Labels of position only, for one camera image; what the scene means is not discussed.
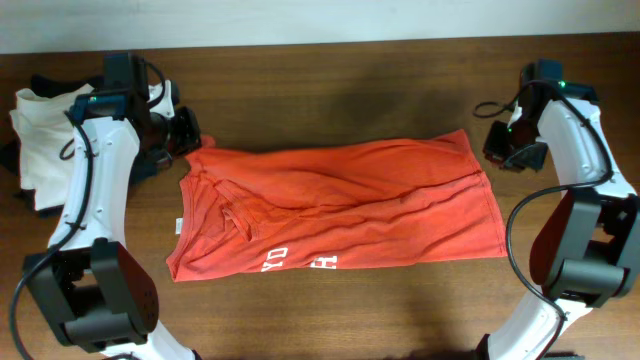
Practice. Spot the black folded garment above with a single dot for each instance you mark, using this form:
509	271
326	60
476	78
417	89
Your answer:
44	87

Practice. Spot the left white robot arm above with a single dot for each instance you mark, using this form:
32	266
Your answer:
91	291

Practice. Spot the orange t-shirt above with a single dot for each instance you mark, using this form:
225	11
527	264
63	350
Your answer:
388	203

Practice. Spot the white folded t-shirt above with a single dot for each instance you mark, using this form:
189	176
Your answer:
43	131

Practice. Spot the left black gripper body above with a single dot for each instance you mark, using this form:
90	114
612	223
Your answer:
185	130

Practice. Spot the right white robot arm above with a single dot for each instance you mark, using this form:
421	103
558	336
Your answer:
587	252

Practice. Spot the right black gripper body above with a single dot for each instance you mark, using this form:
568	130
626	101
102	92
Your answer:
500	144

